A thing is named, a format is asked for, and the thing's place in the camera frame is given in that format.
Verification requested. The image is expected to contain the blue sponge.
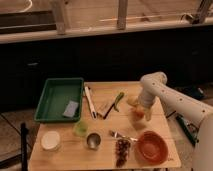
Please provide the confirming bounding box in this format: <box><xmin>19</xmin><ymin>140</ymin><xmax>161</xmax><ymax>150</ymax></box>
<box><xmin>63</xmin><ymin>101</ymin><xmax>79</xmax><ymax>117</ymax></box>

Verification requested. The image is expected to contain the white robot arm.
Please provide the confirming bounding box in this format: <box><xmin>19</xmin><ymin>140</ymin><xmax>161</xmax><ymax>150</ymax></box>
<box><xmin>138</xmin><ymin>72</ymin><xmax>213</xmax><ymax>171</ymax></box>

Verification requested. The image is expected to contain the black chair post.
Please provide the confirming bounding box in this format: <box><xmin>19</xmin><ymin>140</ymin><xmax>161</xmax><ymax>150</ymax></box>
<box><xmin>21</xmin><ymin>123</ymin><xmax>28</xmax><ymax>171</ymax></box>

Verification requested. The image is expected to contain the dark grape bunch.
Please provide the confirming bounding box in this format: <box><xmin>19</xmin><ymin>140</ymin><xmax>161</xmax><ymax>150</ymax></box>
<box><xmin>116</xmin><ymin>139</ymin><xmax>131</xmax><ymax>167</ymax></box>

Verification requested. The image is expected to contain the green plastic tray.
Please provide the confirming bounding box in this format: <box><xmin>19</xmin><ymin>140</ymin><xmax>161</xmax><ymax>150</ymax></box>
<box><xmin>34</xmin><ymin>78</ymin><xmax>84</xmax><ymax>123</ymax></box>

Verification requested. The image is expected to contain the orange apple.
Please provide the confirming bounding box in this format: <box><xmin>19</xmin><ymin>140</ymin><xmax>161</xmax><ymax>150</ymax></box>
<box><xmin>132</xmin><ymin>108</ymin><xmax>144</xmax><ymax>119</ymax></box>

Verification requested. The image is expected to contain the orange plastic bowl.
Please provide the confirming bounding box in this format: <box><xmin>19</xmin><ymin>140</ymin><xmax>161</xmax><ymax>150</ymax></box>
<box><xmin>135</xmin><ymin>131</ymin><xmax>168</xmax><ymax>165</ymax></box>

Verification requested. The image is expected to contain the green bin with items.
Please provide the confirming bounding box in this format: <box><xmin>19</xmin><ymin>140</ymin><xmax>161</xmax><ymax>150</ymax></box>
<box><xmin>176</xmin><ymin>115</ymin><xmax>198</xmax><ymax>145</ymax></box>

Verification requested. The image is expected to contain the metal fork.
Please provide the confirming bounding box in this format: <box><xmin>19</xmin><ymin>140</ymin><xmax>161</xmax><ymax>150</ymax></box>
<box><xmin>109</xmin><ymin>130</ymin><xmax>137</xmax><ymax>142</ymax></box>

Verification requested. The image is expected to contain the steel cup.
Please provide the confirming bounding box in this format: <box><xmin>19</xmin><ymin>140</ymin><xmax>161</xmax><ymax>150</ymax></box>
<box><xmin>86</xmin><ymin>133</ymin><xmax>101</xmax><ymax>150</ymax></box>

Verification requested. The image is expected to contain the green plastic cup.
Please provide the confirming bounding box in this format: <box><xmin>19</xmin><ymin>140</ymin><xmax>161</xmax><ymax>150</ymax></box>
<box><xmin>74</xmin><ymin>121</ymin><xmax>88</xmax><ymax>137</ymax></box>

